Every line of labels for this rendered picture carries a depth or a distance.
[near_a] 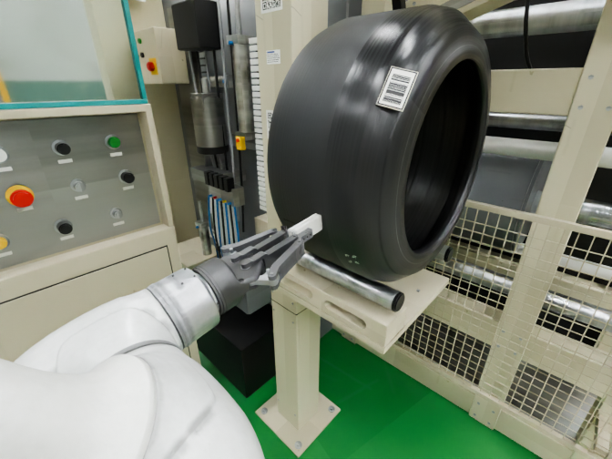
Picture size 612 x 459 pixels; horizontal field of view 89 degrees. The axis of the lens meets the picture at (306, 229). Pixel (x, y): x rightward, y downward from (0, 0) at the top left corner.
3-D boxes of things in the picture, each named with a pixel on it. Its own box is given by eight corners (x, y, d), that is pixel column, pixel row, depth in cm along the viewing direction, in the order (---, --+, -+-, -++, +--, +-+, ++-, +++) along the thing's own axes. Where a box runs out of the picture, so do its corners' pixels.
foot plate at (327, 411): (255, 413, 138) (254, 409, 137) (298, 375, 156) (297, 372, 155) (298, 458, 122) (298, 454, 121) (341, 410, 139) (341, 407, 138)
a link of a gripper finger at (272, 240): (239, 280, 47) (233, 277, 48) (290, 246, 54) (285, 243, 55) (234, 260, 45) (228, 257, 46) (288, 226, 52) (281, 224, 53)
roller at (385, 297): (292, 239, 89) (290, 255, 90) (281, 242, 85) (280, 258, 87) (407, 290, 67) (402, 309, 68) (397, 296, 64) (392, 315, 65)
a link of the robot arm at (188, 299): (136, 276, 39) (179, 254, 43) (160, 326, 44) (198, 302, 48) (168, 308, 34) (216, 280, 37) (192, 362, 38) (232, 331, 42)
